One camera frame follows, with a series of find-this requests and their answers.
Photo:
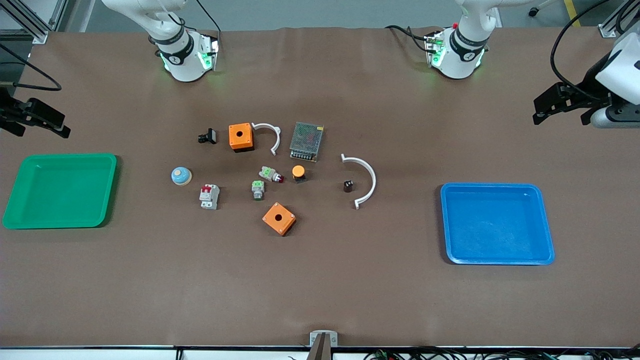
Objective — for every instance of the small black clip part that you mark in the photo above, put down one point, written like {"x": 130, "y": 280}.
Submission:
{"x": 209, "y": 136}

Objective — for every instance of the green plastic tray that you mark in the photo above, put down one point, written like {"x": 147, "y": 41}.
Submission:
{"x": 60, "y": 192}

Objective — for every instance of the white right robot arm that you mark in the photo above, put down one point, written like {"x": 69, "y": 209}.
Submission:
{"x": 182, "y": 65}

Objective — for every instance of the grey red circuit breaker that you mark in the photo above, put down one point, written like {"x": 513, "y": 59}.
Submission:
{"x": 209, "y": 196}

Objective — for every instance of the metal mesh power supply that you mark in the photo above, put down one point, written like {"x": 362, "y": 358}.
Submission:
{"x": 306, "y": 141}

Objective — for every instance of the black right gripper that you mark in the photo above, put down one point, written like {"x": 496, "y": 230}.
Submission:
{"x": 7, "y": 112}

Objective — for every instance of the small white curved bracket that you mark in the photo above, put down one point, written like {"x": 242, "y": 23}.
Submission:
{"x": 277, "y": 135}

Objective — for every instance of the orange button box upright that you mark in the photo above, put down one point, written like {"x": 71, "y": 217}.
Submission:
{"x": 241, "y": 136}

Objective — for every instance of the orange black buzzer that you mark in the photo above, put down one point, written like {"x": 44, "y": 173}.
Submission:
{"x": 298, "y": 172}

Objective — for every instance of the green grey push button switch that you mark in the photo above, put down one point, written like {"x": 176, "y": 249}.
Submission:
{"x": 258, "y": 189}

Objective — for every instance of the blue dome button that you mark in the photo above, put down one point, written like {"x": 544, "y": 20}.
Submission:
{"x": 181, "y": 175}

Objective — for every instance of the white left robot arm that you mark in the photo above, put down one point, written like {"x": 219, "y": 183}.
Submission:
{"x": 457, "y": 62}

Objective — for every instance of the aluminium frame profile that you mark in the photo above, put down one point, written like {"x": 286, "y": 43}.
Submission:
{"x": 611, "y": 25}
{"x": 35, "y": 27}

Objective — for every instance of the orange button box tilted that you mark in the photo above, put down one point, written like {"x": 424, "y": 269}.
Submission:
{"x": 279, "y": 218}

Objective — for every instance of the large white curved bracket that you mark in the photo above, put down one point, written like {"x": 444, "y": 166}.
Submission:
{"x": 373, "y": 176}

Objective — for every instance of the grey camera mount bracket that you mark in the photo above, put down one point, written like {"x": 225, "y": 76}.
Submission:
{"x": 323, "y": 340}

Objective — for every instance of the red-tipped push button switch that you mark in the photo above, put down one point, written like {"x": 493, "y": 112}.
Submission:
{"x": 269, "y": 173}

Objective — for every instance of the dark cylindrical capacitor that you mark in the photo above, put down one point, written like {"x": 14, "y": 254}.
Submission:
{"x": 348, "y": 186}

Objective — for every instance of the brown table cover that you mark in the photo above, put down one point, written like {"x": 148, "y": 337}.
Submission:
{"x": 320, "y": 290}

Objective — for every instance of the black chair caster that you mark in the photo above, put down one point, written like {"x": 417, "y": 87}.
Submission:
{"x": 535, "y": 10}

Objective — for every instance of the blue plastic tray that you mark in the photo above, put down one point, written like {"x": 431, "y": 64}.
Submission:
{"x": 495, "y": 225}

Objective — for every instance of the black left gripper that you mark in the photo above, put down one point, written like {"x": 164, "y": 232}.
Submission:
{"x": 592, "y": 88}

